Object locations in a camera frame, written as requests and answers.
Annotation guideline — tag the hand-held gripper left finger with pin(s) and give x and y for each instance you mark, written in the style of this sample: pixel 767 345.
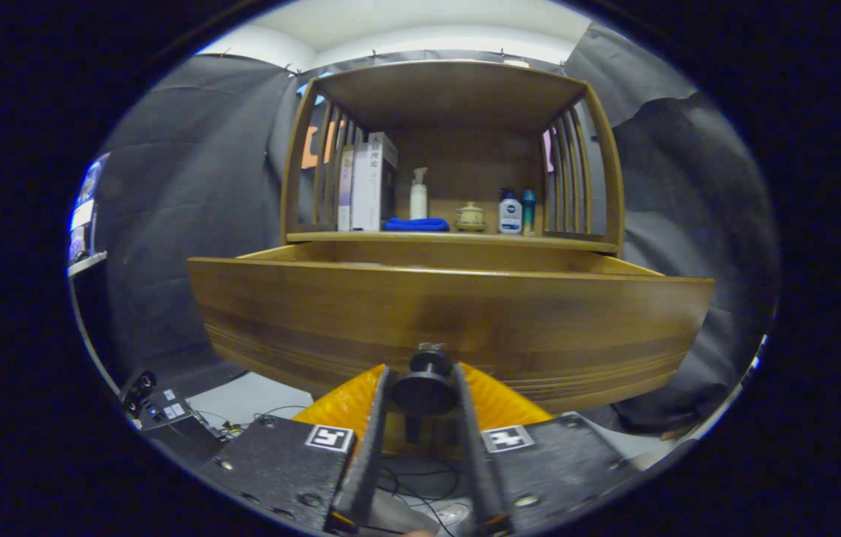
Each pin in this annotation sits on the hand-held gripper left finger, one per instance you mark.
pixel 370 455

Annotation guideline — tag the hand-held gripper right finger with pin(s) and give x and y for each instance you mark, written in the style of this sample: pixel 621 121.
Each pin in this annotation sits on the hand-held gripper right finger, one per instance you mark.
pixel 479 459

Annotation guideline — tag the wooden drawer with black knob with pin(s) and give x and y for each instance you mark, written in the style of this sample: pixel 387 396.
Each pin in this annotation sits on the wooden drawer with black knob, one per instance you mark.
pixel 316 321

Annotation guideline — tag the wooden countertop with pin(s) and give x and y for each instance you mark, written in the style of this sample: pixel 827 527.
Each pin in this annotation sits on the wooden countertop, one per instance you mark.
pixel 465 239

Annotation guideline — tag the black electronic device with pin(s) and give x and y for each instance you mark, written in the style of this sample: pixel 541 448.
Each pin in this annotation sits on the black electronic device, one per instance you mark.
pixel 167 410

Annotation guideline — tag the folded blue cloth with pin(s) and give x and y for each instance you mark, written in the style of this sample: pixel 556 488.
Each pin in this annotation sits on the folded blue cloth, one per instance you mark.
pixel 413 224

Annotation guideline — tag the lidded ceramic tea cup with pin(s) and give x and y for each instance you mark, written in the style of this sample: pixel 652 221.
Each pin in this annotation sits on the lidded ceramic tea cup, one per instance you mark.
pixel 470 216

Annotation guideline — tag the white lotion bottle blue cap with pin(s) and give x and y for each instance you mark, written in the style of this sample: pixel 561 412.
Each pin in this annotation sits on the white lotion bottle blue cap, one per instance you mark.
pixel 510 216

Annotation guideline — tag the teal spray bottle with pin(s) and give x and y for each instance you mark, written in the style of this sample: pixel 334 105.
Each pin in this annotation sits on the teal spray bottle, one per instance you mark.
pixel 528 212

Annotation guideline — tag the white pump bottle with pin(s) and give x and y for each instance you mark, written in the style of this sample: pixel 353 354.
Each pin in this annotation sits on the white pump bottle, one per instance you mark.
pixel 418 201

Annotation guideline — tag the thin pale book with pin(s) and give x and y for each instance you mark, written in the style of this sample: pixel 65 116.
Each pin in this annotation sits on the thin pale book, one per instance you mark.
pixel 345 194

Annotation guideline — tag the thick white book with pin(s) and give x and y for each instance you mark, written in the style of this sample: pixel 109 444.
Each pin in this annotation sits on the thick white book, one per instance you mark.
pixel 372 186

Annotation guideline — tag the white monitor stand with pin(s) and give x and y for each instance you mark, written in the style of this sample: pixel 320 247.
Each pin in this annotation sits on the white monitor stand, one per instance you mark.
pixel 89 262

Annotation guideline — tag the computer monitor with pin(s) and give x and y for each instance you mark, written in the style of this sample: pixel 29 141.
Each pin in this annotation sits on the computer monitor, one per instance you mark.
pixel 83 216

